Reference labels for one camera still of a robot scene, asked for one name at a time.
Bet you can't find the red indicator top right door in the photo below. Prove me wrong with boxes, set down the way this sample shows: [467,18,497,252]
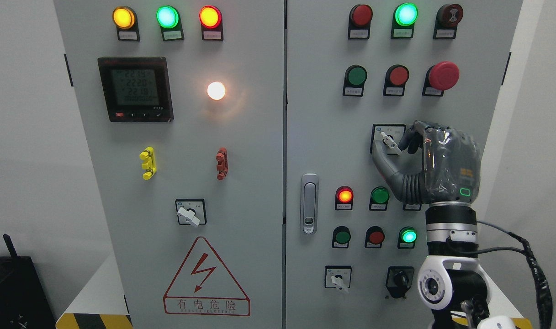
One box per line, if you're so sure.
[348,4,373,40]

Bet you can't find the red push button upper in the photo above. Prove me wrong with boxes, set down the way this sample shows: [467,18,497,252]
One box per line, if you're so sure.
[383,64,410,96]

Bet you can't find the red push button lower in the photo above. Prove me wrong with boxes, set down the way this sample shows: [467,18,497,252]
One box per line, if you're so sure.
[364,226,386,249]

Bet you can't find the gray left door rotary switch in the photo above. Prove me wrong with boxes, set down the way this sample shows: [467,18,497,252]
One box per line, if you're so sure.
[175,198,207,227]

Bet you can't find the digital power meter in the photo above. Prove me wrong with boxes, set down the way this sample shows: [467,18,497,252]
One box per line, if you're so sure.
[97,57,174,122]

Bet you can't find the yellow indicator light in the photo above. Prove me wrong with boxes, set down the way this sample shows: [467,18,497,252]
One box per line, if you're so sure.
[111,6,140,42]

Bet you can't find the red push button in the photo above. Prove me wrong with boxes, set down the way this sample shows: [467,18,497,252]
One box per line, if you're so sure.
[364,226,386,249]
[383,64,410,96]

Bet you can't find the electric hazard warning sticker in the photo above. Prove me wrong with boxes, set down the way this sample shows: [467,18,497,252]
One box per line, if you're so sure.
[163,237,251,317]

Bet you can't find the green indicator light left door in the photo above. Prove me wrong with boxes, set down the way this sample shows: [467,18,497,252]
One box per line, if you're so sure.
[155,5,184,41]

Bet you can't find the green push button upper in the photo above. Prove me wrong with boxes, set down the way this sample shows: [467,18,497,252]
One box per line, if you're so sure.
[342,65,367,96]

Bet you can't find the green indicator top right door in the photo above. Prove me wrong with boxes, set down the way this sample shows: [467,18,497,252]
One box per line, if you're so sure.
[390,2,418,39]

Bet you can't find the gray robotic right hand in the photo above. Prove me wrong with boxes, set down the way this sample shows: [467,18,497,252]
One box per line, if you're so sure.
[370,120,482,205]

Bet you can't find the lit red indicator middle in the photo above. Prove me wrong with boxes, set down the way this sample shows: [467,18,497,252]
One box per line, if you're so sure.
[335,186,354,211]

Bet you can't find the gray electrical cabinet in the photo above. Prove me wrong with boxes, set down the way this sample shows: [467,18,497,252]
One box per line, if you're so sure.
[54,0,523,329]

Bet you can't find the white glowing lamp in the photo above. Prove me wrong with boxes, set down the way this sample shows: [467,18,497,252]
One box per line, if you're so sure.
[207,81,227,101]

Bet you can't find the black box with antenna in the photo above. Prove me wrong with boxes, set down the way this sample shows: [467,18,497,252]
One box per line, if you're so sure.
[0,234,56,329]

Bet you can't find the yellow terminal connector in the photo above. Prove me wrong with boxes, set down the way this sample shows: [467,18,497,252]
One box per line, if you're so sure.
[139,146,157,180]

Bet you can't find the dark red buzzer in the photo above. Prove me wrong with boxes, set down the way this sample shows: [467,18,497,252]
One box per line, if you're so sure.
[433,4,464,39]

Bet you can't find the lit green push button lower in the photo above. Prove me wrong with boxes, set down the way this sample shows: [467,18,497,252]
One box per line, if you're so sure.
[397,226,418,249]

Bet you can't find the silver door handle lock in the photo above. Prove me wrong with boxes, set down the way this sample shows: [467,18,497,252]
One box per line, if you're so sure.
[300,173,319,234]

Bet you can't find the green indicator middle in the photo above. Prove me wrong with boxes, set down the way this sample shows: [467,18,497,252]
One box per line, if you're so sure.
[368,186,390,211]

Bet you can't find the black key selector switch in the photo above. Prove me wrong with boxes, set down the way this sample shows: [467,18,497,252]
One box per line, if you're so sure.
[386,266,415,298]

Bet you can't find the red indicator light left door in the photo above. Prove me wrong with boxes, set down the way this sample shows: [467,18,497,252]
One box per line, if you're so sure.
[199,5,224,41]

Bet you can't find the black braided cable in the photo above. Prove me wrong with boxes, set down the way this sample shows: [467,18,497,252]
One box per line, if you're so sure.
[477,220,554,329]

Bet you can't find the red terminal connector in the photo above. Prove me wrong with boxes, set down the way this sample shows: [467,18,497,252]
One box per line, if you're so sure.
[216,147,228,180]

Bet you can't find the red emergency stop button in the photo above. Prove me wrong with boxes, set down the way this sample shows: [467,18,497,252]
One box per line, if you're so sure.
[422,61,460,96]

